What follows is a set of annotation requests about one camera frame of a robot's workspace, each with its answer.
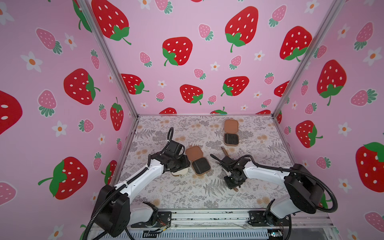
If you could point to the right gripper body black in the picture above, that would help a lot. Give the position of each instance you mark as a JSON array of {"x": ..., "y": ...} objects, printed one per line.
[{"x": 227, "y": 162}]

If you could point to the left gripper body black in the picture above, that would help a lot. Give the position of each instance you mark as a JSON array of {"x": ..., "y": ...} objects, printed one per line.
[{"x": 179, "y": 163}]

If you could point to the cream nail clipper case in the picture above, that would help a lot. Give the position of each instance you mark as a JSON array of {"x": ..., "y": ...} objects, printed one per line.
[{"x": 181, "y": 172}]

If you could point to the light brown nail clipper case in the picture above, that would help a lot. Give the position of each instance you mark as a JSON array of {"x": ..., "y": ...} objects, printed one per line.
[{"x": 199, "y": 163}]

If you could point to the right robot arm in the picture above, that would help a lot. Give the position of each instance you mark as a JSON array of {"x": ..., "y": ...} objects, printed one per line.
[{"x": 306, "y": 193}]

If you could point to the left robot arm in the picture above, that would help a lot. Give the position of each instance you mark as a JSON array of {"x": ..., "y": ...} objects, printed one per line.
[{"x": 113, "y": 212}]

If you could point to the brown nail file sleeve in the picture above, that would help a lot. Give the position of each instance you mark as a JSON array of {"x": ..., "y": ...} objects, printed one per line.
[{"x": 225, "y": 151}]

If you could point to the dark brown nail clipper case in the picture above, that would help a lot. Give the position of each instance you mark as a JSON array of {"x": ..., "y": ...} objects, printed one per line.
[{"x": 231, "y": 128}]

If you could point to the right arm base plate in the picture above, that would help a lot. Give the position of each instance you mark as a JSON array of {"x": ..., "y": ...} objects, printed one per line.
[{"x": 260, "y": 219}]

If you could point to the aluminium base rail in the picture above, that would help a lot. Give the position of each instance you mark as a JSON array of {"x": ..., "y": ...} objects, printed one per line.
[{"x": 204, "y": 219}]

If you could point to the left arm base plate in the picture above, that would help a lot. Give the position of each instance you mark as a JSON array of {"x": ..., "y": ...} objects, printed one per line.
[{"x": 162, "y": 219}]

